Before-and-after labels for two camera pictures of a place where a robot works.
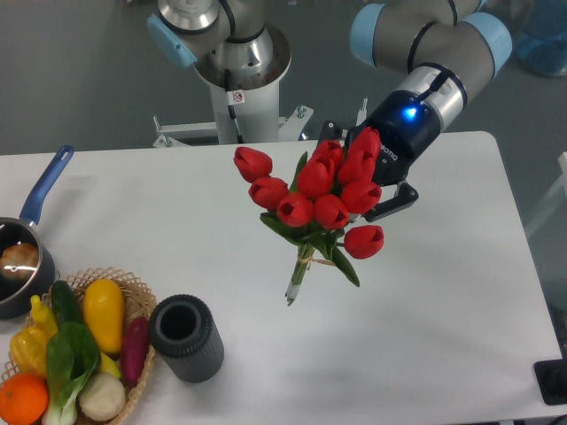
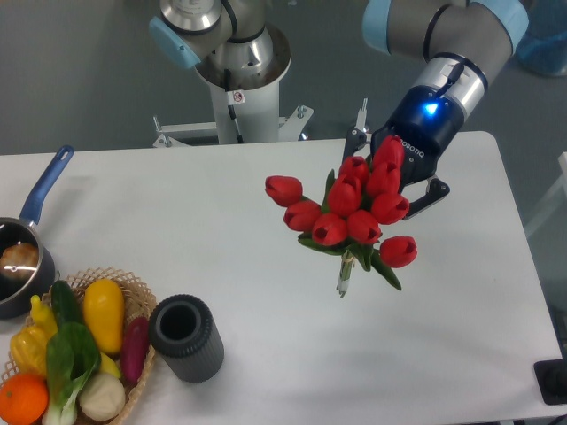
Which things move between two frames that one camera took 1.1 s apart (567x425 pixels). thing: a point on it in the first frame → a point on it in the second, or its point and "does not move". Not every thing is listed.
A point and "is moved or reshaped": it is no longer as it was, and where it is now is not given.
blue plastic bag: [539, 34] does not move
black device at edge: [551, 376] does not move
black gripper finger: [331, 131] → [355, 137]
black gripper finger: [407, 195] → [438, 189]
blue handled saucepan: [27, 268] does not move
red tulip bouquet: [312, 207] is moved or reshaped
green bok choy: [73, 352] does not move
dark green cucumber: [66, 305] does not move
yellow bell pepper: [29, 348] does not move
